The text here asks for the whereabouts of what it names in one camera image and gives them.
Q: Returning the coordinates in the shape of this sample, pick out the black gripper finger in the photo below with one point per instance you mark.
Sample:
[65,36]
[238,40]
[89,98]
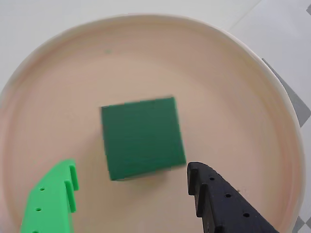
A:
[223,204]

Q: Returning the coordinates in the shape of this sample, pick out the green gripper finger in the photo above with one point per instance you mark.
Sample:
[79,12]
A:
[48,206]

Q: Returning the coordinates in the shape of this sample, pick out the dark green dice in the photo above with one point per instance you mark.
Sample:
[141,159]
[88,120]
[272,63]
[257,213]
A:
[143,138]

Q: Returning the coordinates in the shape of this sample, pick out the beige round plate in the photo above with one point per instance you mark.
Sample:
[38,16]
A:
[73,97]

